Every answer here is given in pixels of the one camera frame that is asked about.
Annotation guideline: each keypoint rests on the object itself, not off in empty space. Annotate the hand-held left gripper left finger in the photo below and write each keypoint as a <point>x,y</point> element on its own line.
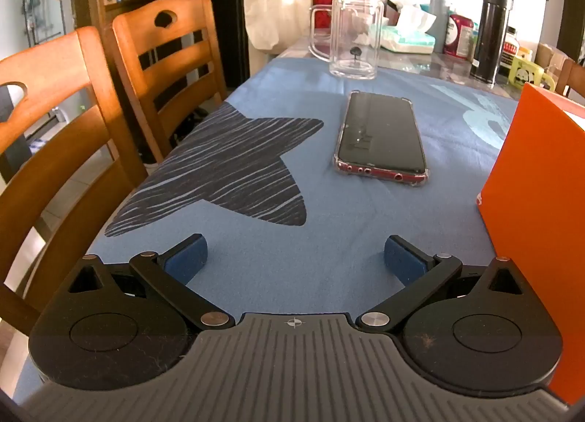
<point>185,260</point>

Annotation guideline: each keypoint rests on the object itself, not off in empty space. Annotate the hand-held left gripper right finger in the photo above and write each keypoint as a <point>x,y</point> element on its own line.
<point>404,262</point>

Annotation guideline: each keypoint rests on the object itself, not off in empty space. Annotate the orange cardboard box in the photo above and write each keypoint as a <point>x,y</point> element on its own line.
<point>544,184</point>

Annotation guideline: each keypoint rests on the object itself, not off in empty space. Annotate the smartphone in clear case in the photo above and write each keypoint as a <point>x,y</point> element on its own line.
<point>381,134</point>

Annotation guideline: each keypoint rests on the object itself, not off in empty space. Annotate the yellow panda mug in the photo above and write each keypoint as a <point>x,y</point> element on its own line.
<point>525,75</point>

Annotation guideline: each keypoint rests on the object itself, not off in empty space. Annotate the tissue pack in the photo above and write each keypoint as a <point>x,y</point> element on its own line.
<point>406,36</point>

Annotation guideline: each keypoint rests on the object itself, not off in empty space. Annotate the clear glass mug jar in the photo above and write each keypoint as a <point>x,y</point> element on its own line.
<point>354,38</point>

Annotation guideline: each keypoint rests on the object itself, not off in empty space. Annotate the red supplement bottle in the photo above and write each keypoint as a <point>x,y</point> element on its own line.
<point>459,36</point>

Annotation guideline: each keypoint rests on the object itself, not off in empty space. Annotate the small red-label bottle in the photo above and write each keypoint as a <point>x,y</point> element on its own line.
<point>509,50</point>

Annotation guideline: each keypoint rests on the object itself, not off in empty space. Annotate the black thermos flask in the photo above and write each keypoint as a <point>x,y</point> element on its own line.
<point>491,34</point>

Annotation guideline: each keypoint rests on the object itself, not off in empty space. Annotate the grey-blue bottle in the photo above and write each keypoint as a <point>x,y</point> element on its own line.
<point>439,20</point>

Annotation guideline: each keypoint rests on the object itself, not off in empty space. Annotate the white tote bag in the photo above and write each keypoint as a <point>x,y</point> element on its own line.
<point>274,15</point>

